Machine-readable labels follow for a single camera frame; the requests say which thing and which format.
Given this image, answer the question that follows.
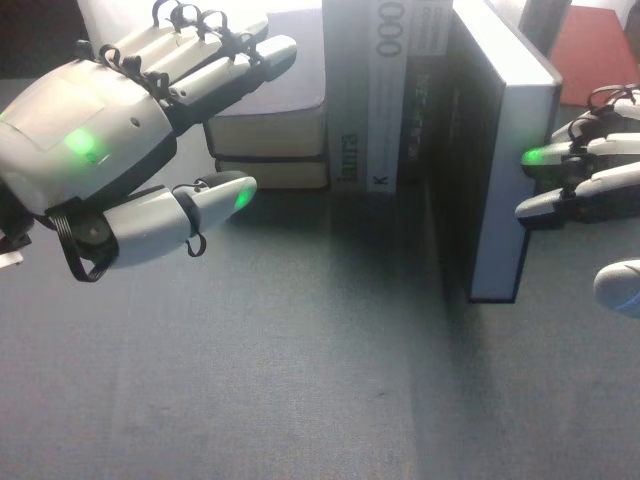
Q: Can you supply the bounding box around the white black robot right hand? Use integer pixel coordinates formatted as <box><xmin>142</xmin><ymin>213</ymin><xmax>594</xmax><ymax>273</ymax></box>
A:
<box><xmin>514</xmin><ymin>83</ymin><xmax>640</xmax><ymax>321</ymax></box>

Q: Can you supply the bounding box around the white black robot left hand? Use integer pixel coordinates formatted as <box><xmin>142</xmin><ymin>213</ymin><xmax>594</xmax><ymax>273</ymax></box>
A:
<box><xmin>0</xmin><ymin>0</ymin><xmax>299</xmax><ymax>285</ymax></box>

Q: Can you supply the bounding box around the large book with white spine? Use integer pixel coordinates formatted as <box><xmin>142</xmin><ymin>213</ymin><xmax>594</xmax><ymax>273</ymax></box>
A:
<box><xmin>423</xmin><ymin>0</ymin><xmax>564</xmax><ymax>305</ymax></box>

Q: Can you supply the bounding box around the red flat board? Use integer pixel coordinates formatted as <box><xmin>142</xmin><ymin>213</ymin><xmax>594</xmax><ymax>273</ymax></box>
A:
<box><xmin>548</xmin><ymin>5</ymin><xmax>632</xmax><ymax>109</ymax></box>

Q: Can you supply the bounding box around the grey upright object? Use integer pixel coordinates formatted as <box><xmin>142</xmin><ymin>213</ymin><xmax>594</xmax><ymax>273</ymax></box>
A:
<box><xmin>517</xmin><ymin>0</ymin><xmax>572</xmax><ymax>52</ymax></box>

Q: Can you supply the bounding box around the thick book with purple cover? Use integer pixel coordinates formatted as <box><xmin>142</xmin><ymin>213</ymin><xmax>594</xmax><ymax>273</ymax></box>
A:
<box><xmin>203</xmin><ymin>9</ymin><xmax>330</xmax><ymax>159</ymax></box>

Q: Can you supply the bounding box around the book with bold lettered spine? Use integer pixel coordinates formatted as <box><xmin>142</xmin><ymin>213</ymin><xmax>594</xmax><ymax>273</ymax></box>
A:
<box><xmin>402</xmin><ymin>0</ymin><xmax>454</xmax><ymax>187</ymax></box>

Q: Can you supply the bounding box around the thin book with cream pages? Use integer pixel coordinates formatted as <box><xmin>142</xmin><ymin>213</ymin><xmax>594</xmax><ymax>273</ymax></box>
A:
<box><xmin>214</xmin><ymin>154</ymin><xmax>331</xmax><ymax>191</ymax></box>

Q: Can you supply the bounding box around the white book with 000 print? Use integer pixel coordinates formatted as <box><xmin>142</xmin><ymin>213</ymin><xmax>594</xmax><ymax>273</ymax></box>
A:
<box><xmin>366</xmin><ymin>0</ymin><xmax>407</xmax><ymax>194</ymax></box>

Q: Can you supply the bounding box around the grey spine book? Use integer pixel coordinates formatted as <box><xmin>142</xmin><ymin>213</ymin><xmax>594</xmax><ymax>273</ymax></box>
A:
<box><xmin>322</xmin><ymin>0</ymin><xmax>374</xmax><ymax>195</ymax></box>

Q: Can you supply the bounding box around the grey table cloth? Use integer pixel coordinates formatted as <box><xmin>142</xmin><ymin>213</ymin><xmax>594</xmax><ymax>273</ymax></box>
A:
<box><xmin>0</xmin><ymin>74</ymin><xmax>640</xmax><ymax>480</ymax></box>

